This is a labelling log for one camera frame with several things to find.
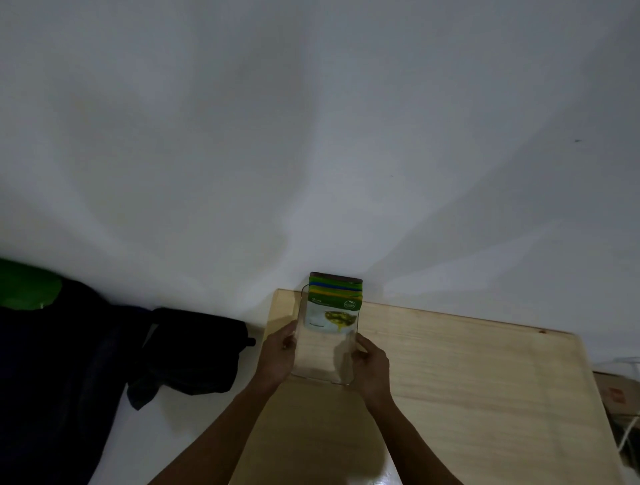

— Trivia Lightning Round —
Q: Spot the dark navy cloth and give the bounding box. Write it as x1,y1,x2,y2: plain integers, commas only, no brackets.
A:
0,276,157,485

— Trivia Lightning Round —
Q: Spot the white cable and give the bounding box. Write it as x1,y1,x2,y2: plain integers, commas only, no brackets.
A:
616,414,640,469

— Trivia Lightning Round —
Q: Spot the person's right hand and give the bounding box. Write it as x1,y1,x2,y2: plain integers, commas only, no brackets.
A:
349,333,392,403

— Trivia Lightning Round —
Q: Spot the row of colourful sachet packets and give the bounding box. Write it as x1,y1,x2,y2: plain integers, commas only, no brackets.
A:
304,272,364,334

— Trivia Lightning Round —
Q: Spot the clear plastic container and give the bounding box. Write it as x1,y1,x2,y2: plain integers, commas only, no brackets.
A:
291,284,363,387

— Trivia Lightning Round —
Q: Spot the person's right forearm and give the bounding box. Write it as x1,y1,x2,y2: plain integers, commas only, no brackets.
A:
364,394,464,485

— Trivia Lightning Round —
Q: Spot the person's left forearm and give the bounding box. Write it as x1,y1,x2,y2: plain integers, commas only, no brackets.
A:
148,376,281,485

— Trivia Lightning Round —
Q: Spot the person's left hand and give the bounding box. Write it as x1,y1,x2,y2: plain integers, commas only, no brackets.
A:
253,320,300,389

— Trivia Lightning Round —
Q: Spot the black bag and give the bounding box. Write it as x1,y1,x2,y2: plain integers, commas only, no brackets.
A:
127,307,257,411

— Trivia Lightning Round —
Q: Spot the green cloth item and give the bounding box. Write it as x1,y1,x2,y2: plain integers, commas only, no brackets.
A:
0,258,64,311

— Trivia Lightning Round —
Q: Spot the brown cardboard box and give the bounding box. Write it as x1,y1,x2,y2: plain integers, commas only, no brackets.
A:
592,371,640,418

